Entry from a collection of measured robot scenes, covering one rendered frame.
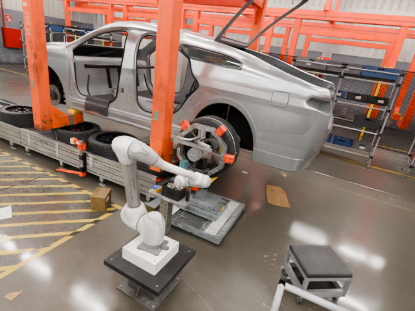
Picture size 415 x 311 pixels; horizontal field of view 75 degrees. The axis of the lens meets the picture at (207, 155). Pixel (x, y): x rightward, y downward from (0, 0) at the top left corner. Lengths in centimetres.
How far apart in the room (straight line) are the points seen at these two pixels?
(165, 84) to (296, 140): 141
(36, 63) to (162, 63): 188
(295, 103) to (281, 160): 60
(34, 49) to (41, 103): 67
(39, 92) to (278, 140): 305
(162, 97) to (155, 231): 134
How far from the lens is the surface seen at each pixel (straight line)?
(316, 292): 256
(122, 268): 218
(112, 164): 355
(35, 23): 412
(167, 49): 272
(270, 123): 289
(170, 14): 273
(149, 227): 203
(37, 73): 414
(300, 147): 291
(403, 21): 859
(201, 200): 313
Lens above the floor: 182
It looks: 21 degrees down
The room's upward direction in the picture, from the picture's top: 8 degrees clockwise
